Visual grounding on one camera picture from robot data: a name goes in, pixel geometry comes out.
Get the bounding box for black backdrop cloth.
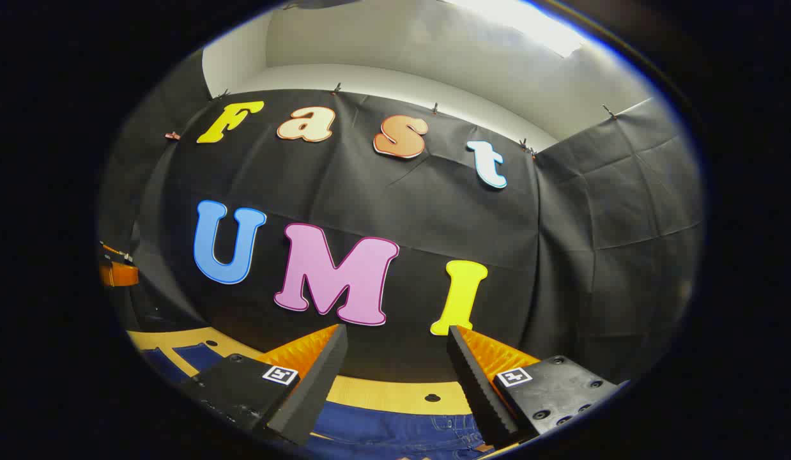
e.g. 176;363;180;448
96;50;706;384

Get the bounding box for blue denim jeans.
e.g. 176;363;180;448
143;344;498;458

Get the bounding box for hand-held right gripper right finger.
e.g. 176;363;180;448
447;325;629;449

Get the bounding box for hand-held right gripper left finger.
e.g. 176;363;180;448
176;323;349;447

